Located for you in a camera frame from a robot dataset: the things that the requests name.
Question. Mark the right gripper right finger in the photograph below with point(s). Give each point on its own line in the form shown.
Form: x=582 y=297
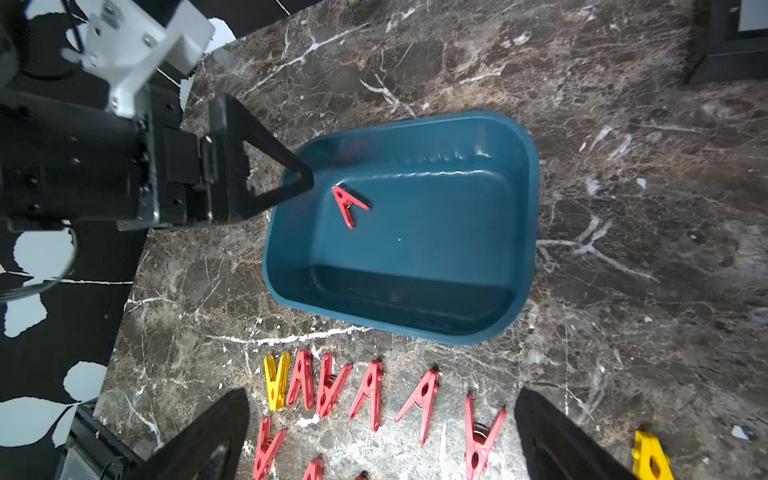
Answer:
x=556 y=448

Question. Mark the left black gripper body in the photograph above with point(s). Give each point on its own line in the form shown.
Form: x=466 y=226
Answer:
x=63 y=162

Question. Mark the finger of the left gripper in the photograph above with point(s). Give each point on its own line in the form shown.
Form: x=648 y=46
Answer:
x=251 y=171

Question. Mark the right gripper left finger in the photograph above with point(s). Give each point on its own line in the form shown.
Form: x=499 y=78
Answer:
x=209 y=448

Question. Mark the red clothespin second row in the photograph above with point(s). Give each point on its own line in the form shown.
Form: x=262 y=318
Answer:
x=267 y=448
x=314 y=470

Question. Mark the red clothespin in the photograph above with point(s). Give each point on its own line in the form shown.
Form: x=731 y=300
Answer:
x=302 y=381
x=423 y=397
x=345 y=202
x=479 y=440
x=371 y=390
x=330 y=385

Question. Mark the yellow clothespin row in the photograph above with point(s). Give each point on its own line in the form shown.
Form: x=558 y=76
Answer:
x=277 y=376
x=649 y=459

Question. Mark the teal plastic storage box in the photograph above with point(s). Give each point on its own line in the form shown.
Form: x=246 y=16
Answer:
x=447 y=251

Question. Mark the black front mounting rail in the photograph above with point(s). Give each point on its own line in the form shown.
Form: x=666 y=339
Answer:
x=92 y=451

